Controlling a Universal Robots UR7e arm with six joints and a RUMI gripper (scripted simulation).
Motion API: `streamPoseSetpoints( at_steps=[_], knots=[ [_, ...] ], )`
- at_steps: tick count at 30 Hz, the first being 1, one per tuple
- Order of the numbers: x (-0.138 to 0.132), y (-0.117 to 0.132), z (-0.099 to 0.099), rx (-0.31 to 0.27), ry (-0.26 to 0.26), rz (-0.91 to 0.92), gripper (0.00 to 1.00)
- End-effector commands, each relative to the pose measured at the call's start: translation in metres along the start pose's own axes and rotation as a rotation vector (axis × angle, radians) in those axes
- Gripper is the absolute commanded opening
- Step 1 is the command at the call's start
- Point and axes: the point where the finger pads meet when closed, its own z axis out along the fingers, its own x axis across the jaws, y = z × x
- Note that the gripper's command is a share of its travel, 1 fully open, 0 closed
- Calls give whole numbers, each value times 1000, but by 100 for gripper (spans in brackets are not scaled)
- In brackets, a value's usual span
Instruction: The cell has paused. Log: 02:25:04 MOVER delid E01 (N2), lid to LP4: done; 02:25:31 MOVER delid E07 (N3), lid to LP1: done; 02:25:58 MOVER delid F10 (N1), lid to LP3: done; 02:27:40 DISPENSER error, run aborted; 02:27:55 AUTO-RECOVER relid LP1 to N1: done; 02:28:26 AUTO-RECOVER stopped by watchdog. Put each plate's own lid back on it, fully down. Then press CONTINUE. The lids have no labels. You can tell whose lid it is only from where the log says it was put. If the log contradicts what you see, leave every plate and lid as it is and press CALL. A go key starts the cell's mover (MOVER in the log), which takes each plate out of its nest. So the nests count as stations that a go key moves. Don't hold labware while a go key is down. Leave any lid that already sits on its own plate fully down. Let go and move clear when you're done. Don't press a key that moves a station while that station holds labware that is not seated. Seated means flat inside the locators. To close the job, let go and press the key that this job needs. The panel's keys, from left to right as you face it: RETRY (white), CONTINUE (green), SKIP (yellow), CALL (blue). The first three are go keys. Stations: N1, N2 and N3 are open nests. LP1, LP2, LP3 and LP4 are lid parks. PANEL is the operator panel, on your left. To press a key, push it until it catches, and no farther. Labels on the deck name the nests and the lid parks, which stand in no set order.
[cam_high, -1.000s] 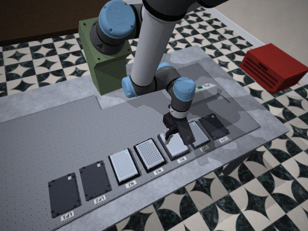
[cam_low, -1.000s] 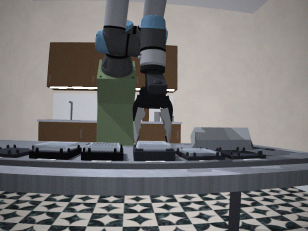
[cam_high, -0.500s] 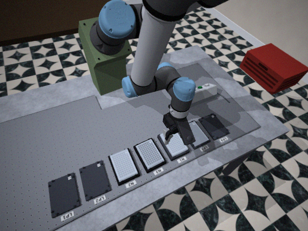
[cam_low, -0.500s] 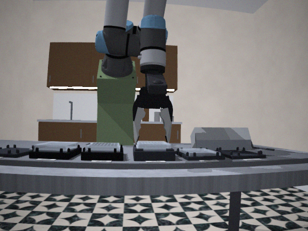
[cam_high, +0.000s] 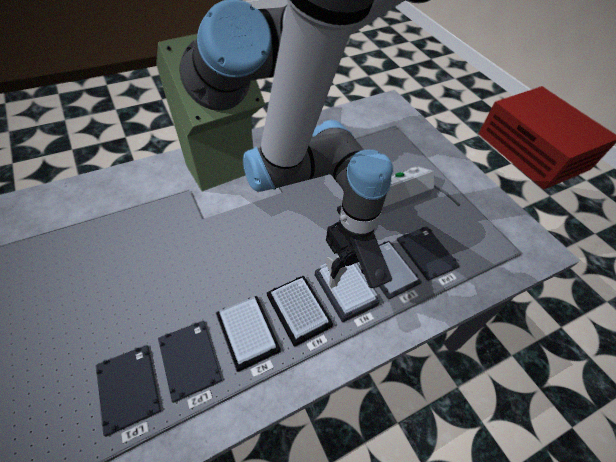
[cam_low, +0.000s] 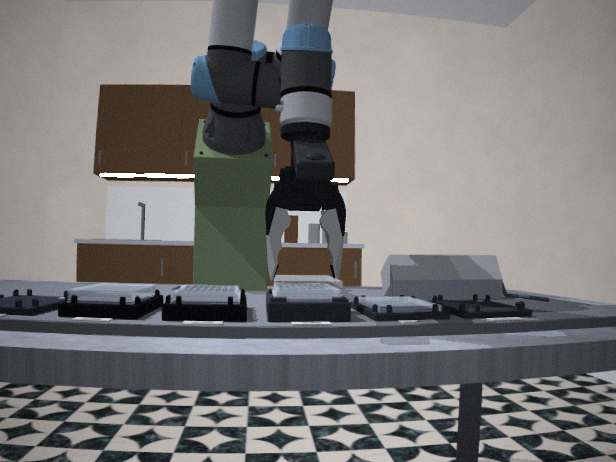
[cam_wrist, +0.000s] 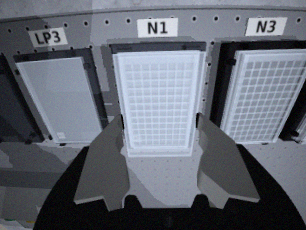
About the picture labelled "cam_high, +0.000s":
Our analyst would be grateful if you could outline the white label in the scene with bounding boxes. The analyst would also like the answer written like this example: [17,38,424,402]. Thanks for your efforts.
[399,290,418,304]
[121,422,149,443]
[251,360,273,377]
[188,390,212,409]
[438,273,457,285]
[354,313,374,327]
[307,335,328,351]

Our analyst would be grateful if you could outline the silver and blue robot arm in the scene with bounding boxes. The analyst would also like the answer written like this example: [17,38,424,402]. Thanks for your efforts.
[180,0,430,234]

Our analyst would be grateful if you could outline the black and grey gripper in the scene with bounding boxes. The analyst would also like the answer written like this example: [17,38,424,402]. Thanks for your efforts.
[326,220,374,288]

